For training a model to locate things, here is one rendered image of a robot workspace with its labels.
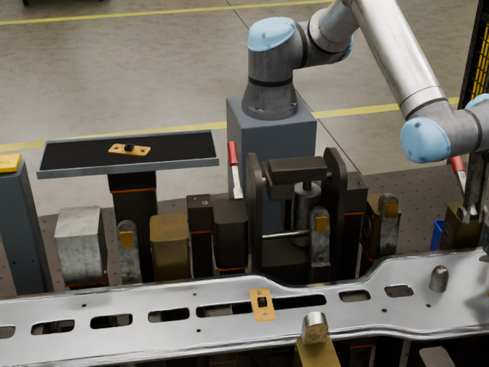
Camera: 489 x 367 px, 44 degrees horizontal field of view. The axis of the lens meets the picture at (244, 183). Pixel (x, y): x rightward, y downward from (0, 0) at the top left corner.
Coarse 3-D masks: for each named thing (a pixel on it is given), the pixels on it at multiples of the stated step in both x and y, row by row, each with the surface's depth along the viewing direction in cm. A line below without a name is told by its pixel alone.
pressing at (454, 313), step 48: (96, 288) 114; (144, 288) 114; (192, 288) 114; (240, 288) 114; (288, 288) 114; (336, 288) 114; (384, 288) 114; (480, 288) 114; (48, 336) 104; (96, 336) 104; (144, 336) 104; (192, 336) 104; (240, 336) 104; (288, 336) 104; (336, 336) 104; (432, 336) 104
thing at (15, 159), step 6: (0, 156) 126; (6, 156) 126; (12, 156) 126; (18, 156) 126; (0, 162) 124; (6, 162) 124; (12, 162) 124; (18, 162) 125; (0, 168) 122; (6, 168) 122; (12, 168) 122
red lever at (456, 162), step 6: (456, 162) 128; (462, 162) 129; (456, 168) 128; (462, 168) 128; (456, 174) 128; (462, 174) 127; (462, 180) 127; (462, 186) 126; (462, 192) 126; (474, 210) 124; (474, 216) 124
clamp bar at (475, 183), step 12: (480, 156) 119; (468, 168) 121; (480, 168) 120; (468, 180) 121; (480, 180) 121; (468, 192) 122; (480, 192) 122; (468, 204) 122; (480, 204) 123; (468, 216) 123; (480, 216) 124
